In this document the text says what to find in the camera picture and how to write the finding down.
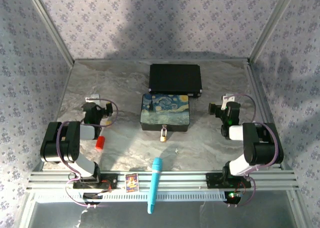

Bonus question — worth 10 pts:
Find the black case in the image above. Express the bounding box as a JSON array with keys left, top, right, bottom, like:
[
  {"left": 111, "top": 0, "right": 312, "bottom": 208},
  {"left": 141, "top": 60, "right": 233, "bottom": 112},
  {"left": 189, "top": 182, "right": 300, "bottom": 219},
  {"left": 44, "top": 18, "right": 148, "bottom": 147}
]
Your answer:
[{"left": 148, "top": 63, "right": 204, "bottom": 98}]

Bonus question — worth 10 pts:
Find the starry night painted box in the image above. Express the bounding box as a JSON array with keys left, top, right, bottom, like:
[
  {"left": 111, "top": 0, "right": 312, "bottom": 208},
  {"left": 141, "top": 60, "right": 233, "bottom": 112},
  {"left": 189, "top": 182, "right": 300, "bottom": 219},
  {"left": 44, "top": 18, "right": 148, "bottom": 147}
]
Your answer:
[{"left": 139, "top": 93, "right": 191, "bottom": 132}]

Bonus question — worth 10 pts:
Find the brass padlock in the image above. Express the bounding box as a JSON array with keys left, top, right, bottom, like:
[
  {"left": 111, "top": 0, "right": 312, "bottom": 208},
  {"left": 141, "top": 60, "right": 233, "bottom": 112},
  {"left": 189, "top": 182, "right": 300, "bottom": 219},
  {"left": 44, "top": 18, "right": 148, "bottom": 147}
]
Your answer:
[{"left": 159, "top": 124, "right": 169, "bottom": 142}]

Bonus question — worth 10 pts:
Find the red plastic cylinder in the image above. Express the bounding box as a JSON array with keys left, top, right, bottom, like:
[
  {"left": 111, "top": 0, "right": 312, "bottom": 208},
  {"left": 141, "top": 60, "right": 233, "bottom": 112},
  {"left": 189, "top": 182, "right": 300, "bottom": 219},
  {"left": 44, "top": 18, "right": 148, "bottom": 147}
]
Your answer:
[{"left": 95, "top": 135, "right": 106, "bottom": 150}]

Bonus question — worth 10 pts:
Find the small picture card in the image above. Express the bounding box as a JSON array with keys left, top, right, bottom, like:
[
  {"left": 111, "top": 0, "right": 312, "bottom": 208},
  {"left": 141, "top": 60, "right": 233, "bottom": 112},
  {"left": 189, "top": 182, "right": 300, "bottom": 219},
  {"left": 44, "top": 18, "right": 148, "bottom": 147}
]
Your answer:
[{"left": 124, "top": 173, "right": 139, "bottom": 193}]

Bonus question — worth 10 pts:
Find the cyan marker pen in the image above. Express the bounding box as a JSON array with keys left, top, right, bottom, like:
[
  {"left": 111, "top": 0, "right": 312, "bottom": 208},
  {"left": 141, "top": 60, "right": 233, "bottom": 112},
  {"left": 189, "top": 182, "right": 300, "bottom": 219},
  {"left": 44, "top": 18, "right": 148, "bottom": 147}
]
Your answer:
[{"left": 146, "top": 157, "right": 163, "bottom": 215}]

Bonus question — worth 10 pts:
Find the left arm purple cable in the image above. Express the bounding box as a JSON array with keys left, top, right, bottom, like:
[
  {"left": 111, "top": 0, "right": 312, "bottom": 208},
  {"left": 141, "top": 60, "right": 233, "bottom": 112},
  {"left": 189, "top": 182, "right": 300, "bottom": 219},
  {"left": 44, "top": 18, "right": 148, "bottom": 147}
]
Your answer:
[{"left": 56, "top": 98, "right": 120, "bottom": 209}]

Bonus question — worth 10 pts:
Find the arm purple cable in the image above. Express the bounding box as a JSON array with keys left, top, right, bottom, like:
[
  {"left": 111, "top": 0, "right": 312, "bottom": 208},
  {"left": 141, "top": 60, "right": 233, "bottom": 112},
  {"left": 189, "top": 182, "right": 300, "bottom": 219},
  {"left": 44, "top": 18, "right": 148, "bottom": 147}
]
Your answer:
[
  {"left": 227, "top": 93, "right": 280, "bottom": 209},
  {"left": 56, "top": 98, "right": 120, "bottom": 209}
]

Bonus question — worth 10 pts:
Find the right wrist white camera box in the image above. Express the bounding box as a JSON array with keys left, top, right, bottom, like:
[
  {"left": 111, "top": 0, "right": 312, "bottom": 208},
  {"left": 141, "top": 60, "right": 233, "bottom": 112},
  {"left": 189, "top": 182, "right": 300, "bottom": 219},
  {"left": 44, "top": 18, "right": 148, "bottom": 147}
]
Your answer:
[{"left": 221, "top": 93, "right": 236, "bottom": 109}]

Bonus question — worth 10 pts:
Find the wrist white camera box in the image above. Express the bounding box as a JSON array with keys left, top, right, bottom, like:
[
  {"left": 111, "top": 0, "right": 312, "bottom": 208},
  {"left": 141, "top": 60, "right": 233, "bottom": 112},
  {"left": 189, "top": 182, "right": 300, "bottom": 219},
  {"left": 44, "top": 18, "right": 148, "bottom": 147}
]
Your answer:
[
  {"left": 221, "top": 93, "right": 236, "bottom": 109},
  {"left": 84, "top": 94, "right": 101, "bottom": 105}
]

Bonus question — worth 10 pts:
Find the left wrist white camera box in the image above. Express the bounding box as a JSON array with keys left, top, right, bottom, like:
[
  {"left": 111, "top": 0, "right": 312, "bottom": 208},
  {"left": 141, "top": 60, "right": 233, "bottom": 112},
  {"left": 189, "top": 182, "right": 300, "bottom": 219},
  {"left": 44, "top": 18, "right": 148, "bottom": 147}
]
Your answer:
[{"left": 84, "top": 94, "right": 101, "bottom": 105}]

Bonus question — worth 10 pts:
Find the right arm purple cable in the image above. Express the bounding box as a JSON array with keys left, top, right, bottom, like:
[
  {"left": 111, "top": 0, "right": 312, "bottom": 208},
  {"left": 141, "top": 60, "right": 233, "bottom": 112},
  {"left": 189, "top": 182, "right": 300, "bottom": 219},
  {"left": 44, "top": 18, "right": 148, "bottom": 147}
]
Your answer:
[{"left": 227, "top": 93, "right": 280, "bottom": 209}]

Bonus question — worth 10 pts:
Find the left arm red wire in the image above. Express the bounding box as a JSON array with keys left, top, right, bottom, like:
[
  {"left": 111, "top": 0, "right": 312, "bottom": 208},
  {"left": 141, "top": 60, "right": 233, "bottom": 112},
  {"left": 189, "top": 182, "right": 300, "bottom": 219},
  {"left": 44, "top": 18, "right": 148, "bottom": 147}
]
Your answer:
[{"left": 101, "top": 179, "right": 113, "bottom": 193}]

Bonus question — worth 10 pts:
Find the arm red wire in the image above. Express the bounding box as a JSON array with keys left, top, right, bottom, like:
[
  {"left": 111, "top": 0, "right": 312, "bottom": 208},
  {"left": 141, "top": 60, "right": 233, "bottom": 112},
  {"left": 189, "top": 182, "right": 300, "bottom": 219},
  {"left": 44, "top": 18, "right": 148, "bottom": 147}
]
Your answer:
[
  {"left": 235, "top": 181, "right": 248, "bottom": 196},
  {"left": 101, "top": 179, "right": 113, "bottom": 193}
]

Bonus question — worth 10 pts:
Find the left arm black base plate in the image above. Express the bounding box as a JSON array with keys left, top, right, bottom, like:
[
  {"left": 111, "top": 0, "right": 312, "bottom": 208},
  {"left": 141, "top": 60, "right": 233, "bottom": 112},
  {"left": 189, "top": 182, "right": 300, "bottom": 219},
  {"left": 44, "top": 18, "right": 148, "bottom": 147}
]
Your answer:
[{"left": 72, "top": 173, "right": 119, "bottom": 190}]

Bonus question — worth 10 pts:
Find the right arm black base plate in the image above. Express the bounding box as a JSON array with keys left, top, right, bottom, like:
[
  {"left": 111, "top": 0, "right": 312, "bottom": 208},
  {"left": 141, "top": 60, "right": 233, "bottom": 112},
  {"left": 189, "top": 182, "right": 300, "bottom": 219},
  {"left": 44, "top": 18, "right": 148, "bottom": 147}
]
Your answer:
[{"left": 205, "top": 172, "right": 252, "bottom": 189}]

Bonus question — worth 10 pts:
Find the right arm red wire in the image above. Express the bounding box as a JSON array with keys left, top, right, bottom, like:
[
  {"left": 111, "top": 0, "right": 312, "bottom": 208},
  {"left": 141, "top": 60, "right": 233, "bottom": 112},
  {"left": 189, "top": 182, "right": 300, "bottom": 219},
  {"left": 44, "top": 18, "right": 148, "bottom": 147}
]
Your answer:
[{"left": 235, "top": 181, "right": 248, "bottom": 196}]

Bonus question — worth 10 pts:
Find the aluminium rail frame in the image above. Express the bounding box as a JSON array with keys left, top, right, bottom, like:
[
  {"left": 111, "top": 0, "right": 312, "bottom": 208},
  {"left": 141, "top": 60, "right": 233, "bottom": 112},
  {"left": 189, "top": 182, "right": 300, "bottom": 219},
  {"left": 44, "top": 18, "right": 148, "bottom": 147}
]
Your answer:
[{"left": 26, "top": 170, "right": 300, "bottom": 191}]

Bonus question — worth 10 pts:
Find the left aluminium corner post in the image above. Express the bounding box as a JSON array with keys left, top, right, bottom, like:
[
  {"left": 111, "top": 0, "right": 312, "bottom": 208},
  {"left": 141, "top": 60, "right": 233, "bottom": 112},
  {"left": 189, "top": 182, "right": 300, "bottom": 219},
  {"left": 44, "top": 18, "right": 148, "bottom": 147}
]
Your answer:
[{"left": 24, "top": 0, "right": 76, "bottom": 64}]

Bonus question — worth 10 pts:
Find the aluminium corner post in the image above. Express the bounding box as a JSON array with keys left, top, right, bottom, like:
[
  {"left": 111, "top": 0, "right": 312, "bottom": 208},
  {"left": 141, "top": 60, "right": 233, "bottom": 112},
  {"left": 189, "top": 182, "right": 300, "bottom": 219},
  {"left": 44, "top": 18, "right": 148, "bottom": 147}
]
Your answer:
[
  {"left": 248, "top": 0, "right": 298, "bottom": 64},
  {"left": 24, "top": 0, "right": 76, "bottom": 64}
]

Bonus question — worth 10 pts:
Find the white slotted cable duct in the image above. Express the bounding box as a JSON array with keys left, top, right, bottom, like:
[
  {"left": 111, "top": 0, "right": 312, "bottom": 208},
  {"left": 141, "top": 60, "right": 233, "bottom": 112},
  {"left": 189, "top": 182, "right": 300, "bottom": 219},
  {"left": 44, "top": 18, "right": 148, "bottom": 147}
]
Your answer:
[{"left": 34, "top": 192, "right": 231, "bottom": 204}]

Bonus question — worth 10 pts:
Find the right aluminium corner post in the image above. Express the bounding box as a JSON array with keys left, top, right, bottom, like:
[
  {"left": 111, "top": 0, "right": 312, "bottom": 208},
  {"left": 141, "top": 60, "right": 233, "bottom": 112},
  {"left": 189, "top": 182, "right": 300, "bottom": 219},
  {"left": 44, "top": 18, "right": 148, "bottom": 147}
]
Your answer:
[{"left": 248, "top": 0, "right": 298, "bottom": 64}]

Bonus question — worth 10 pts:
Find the white loose string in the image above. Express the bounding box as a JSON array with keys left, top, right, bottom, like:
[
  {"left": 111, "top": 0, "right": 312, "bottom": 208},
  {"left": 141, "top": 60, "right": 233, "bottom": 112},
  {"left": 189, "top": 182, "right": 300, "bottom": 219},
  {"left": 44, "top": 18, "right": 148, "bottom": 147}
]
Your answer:
[{"left": 76, "top": 208, "right": 88, "bottom": 226}]

